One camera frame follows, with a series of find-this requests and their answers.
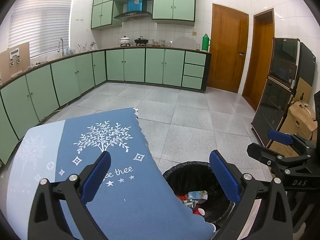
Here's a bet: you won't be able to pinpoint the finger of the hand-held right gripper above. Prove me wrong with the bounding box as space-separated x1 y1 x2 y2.
267 129 296 146
247 142 312 167

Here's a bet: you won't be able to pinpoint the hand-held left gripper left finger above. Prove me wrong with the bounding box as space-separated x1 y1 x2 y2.
29 151 112 240

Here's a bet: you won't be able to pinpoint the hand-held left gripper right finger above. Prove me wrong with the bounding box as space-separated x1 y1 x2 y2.
209 150 293 240

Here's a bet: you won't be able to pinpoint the blue white carton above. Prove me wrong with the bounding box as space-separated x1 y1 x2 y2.
188 191 208 202

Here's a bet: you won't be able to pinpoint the black-bagged trash bin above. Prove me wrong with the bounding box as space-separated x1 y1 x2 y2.
162 162 237 227

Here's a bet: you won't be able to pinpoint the cardboard box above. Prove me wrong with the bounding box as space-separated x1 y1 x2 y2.
270 97 318 155

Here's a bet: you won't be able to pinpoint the black glass cabinet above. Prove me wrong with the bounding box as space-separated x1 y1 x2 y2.
251 37 320 148

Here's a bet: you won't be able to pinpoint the blue tree-print tablecloth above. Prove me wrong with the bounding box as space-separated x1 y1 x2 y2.
6 107 217 240

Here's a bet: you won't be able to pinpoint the closed wooden door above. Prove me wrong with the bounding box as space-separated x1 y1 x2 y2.
207 3 250 93

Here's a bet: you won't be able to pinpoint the green base cabinets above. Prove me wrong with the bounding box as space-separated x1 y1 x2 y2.
0 48 212 165

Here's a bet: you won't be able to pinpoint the green thermos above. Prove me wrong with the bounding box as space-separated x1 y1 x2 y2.
202 33 212 52

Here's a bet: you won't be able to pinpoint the white window blind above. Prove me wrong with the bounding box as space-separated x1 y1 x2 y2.
7 0 75 58

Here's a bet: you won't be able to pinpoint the range hood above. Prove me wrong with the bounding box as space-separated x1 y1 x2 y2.
114 0 153 22

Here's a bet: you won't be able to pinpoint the wooden door with frame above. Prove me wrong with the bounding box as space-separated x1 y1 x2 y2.
242 8 275 112

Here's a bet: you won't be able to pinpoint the green wall cabinets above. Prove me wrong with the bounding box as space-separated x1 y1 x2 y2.
90 0 196 30

